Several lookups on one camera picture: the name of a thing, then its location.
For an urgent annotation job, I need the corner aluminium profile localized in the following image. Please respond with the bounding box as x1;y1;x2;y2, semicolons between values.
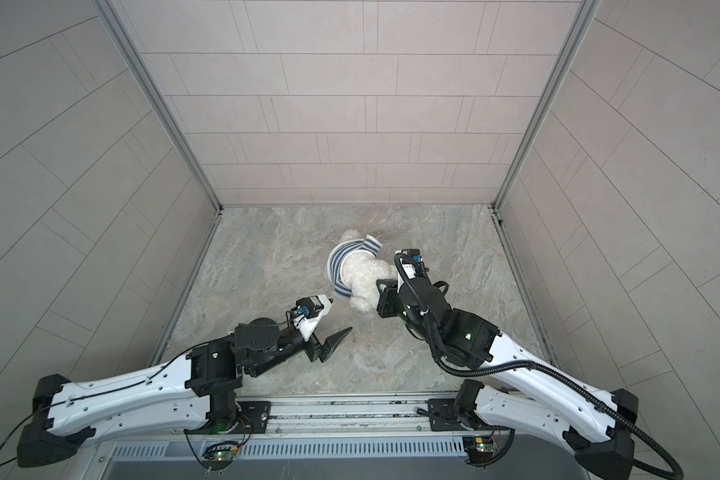
491;0;604;210
92;0;223;212

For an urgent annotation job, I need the left green circuit board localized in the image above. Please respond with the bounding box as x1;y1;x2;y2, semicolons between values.
201;441;241;471

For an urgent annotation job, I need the blue white striped sweater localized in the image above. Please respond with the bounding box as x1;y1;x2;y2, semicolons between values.
326;235;383;298

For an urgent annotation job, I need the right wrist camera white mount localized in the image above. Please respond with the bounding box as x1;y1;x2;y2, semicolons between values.
395;248;428;279

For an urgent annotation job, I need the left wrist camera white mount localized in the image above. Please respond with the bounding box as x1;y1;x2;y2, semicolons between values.
289;294;333;342

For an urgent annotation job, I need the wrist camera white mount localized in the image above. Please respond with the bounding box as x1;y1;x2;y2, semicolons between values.
395;248;428;279
289;294;333;342

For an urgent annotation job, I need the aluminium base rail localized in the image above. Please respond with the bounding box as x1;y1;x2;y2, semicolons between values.
116;395;568;458

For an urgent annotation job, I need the white teddy bear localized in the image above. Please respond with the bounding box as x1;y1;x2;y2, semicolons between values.
336;229;397;314

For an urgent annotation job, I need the right corner aluminium profile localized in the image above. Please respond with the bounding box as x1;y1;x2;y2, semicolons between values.
491;0;604;210

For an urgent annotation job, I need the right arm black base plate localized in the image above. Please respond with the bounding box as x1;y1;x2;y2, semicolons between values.
425;398;485;431

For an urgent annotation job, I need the right green circuit board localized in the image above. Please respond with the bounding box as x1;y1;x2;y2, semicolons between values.
462;436;497;467

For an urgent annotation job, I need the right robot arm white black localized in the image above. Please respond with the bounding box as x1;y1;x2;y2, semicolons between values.
376;277;641;479

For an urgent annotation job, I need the green circuit board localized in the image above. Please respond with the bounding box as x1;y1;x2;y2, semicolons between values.
201;441;241;471
462;436;497;467

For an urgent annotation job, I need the left corner aluminium profile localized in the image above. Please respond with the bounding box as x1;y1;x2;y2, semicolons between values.
92;0;223;212

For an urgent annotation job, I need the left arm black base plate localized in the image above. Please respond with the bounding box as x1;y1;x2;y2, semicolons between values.
207;400;272;435

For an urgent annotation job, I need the black corrugated cable conduit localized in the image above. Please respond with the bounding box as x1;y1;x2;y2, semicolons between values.
394;251;685;480

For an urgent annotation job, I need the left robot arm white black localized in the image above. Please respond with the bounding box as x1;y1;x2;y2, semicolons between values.
16;318;350;468

